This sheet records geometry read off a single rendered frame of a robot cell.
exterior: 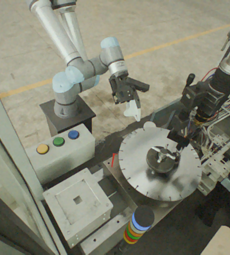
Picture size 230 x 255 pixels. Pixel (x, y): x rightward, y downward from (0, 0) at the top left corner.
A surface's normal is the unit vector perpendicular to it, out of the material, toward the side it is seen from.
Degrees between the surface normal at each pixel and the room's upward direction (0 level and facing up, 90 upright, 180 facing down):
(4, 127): 90
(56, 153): 0
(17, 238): 90
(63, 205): 0
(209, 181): 90
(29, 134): 0
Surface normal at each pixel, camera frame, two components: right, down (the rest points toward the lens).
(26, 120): 0.11, -0.64
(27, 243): 0.60, 0.65
